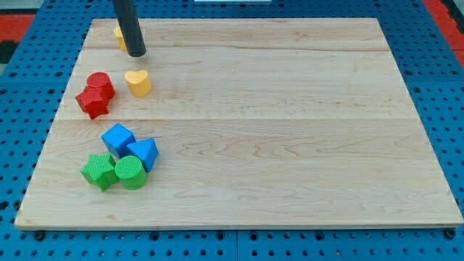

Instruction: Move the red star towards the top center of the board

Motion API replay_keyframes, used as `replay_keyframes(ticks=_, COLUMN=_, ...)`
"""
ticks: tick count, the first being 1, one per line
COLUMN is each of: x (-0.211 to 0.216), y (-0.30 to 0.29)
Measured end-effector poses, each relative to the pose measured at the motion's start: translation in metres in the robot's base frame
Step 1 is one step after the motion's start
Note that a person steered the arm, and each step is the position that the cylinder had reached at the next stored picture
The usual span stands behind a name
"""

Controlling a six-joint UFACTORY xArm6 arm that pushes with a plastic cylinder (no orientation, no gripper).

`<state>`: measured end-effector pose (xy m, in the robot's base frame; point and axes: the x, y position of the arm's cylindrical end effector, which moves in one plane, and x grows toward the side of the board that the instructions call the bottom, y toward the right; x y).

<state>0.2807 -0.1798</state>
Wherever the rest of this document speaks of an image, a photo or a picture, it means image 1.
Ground light wooden board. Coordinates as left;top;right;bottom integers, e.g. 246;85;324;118
15;18;463;231

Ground green star block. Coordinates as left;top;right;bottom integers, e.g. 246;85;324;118
80;153;120;191

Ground red star block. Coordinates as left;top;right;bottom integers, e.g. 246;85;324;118
75;86;109;120

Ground blue triangle block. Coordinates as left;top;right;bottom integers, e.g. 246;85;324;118
128;138;159;173

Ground yellow heart block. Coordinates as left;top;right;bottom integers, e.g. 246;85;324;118
125;70;152;97

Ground green cylinder block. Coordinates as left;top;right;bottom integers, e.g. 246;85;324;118
115;155;147;190

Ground blue cube block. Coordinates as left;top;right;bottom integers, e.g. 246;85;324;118
101;123;136;158

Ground red cylinder block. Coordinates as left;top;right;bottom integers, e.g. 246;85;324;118
86;72;115;99

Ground yellow block behind rod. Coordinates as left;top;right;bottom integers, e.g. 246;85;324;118
113;27;127;51

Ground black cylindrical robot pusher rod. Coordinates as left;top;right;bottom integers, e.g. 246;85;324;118
112;0;146;57

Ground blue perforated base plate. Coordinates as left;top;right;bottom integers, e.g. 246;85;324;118
1;1;463;260

